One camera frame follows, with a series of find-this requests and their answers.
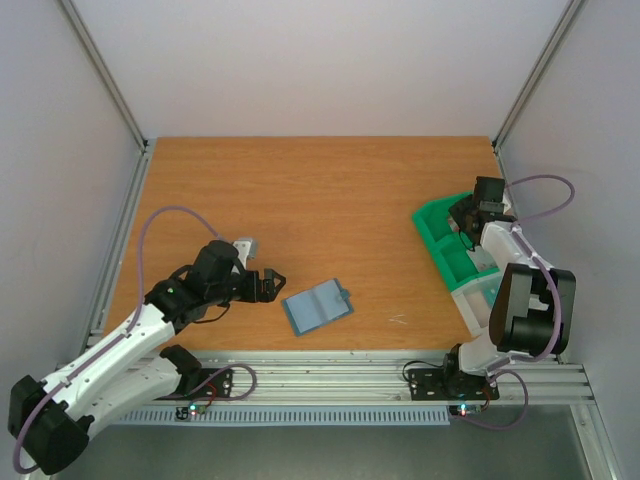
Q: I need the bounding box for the blue card holder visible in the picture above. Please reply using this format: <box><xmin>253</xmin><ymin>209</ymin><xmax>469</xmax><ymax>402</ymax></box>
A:
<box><xmin>281</xmin><ymin>278</ymin><xmax>354</xmax><ymax>337</ymax></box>

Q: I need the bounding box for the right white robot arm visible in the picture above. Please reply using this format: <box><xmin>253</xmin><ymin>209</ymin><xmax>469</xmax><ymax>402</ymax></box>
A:
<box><xmin>441</xmin><ymin>176</ymin><xmax>576</xmax><ymax>398</ymax></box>

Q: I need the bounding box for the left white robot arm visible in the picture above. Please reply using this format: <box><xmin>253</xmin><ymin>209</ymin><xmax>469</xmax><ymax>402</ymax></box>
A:
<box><xmin>8</xmin><ymin>238</ymin><xmax>286</xmax><ymax>475</ymax></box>

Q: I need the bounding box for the grey card in bin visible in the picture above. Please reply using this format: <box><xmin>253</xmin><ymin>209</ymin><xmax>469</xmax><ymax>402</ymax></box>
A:
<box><xmin>467</xmin><ymin>247</ymin><xmax>496</xmax><ymax>273</ymax></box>

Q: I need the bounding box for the green bin far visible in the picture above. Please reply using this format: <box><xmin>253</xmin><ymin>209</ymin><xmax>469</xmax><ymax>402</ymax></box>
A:
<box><xmin>412</xmin><ymin>192</ymin><xmax>474</xmax><ymax>253</ymax></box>

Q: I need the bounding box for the white tray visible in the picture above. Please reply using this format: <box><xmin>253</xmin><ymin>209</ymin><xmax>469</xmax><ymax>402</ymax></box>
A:
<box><xmin>451</xmin><ymin>273</ymin><xmax>502</xmax><ymax>337</ymax></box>

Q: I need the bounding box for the left circuit board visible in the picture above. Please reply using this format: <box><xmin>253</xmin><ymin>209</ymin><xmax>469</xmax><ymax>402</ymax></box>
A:
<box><xmin>174</xmin><ymin>404</ymin><xmax>207</xmax><ymax>421</ymax></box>

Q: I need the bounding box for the circuit board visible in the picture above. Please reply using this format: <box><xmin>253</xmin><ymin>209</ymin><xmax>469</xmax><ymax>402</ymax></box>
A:
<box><xmin>174</xmin><ymin>404</ymin><xmax>207</xmax><ymax>421</ymax></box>
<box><xmin>449</xmin><ymin>403</ymin><xmax>489</xmax><ymax>417</ymax></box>

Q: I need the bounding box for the right circuit board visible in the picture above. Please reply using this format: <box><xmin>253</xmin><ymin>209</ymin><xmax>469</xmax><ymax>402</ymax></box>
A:
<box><xmin>449</xmin><ymin>403</ymin><xmax>489</xmax><ymax>417</ymax></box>

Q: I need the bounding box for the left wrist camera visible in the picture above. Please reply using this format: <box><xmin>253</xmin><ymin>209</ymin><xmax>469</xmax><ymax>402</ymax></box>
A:
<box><xmin>232</xmin><ymin>237</ymin><xmax>258</xmax><ymax>269</ymax></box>

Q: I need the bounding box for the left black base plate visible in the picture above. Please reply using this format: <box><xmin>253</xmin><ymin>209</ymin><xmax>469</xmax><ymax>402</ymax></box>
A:
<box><xmin>158</xmin><ymin>368</ymin><xmax>233</xmax><ymax>401</ymax></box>

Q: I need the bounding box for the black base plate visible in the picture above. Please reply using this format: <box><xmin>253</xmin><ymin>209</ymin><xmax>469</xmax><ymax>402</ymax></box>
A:
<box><xmin>401</xmin><ymin>360</ymin><xmax>500</xmax><ymax>402</ymax></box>
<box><xmin>158</xmin><ymin>368</ymin><xmax>233</xmax><ymax>401</ymax></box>

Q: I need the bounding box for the grey slotted cable duct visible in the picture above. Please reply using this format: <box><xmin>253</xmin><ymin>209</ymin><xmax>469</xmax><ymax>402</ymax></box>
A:
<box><xmin>117</xmin><ymin>405</ymin><xmax>450</xmax><ymax>428</ymax></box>

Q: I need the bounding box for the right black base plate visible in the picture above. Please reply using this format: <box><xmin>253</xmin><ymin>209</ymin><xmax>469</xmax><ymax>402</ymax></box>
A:
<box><xmin>401</xmin><ymin>360</ymin><xmax>500</xmax><ymax>402</ymax></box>

